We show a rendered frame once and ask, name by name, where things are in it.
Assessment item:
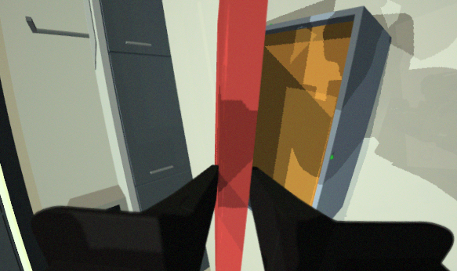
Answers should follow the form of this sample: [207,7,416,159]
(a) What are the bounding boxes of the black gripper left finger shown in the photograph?
[31,164,219,271]

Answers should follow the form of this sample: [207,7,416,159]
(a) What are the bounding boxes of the red lid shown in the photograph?
[215,0,268,271]

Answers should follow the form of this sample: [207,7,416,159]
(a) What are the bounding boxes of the dark grey storage box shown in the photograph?
[252,6,391,219]

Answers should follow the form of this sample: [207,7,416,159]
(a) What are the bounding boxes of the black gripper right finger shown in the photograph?
[249,167,455,271]

